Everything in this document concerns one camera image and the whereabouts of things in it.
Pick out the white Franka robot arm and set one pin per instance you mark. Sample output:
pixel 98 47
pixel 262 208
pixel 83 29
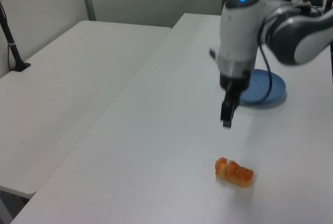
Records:
pixel 239 34

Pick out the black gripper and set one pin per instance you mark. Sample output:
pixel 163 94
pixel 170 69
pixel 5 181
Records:
pixel 234 82

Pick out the white side table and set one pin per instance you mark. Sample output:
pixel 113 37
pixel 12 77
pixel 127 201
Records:
pixel 72 91

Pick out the orange braided bread loaf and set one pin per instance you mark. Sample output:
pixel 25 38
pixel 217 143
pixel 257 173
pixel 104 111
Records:
pixel 234 172

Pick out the blue round plate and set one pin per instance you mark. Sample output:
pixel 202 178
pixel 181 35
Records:
pixel 278 86

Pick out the black pole with base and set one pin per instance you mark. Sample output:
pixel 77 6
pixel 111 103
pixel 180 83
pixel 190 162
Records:
pixel 11 44

